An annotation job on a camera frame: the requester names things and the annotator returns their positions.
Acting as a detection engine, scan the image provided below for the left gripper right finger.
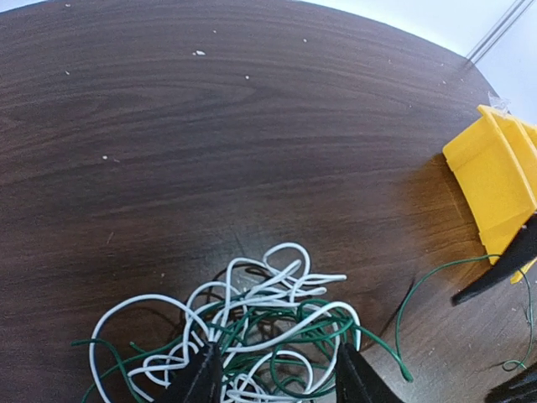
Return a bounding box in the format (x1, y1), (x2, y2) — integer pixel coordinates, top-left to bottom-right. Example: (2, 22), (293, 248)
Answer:
(336, 343), (403, 403)

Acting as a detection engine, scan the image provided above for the clear plastic scrap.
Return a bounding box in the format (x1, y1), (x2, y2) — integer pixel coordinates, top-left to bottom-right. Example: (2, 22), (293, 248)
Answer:
(487, 92), (510, 115)

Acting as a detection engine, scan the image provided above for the left yellow plastic bin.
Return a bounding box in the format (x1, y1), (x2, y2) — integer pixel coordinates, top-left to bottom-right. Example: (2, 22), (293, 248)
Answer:
(442, 105), (536, 264)

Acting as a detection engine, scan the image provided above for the right aluminium frame post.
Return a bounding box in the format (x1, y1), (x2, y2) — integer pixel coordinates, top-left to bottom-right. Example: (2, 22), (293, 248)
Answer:
(466, 0), (536, 64)

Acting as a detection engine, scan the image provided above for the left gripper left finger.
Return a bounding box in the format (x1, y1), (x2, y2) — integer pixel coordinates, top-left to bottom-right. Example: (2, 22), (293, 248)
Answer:
(157, 342), (222, 403)

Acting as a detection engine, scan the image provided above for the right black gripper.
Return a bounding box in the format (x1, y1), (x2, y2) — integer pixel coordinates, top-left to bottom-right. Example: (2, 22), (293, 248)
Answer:
(451, 213), (536, 403)

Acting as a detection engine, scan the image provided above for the cable pile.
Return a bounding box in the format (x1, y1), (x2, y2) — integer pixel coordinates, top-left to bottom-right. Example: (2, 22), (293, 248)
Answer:
(70, 242), (414, 403)

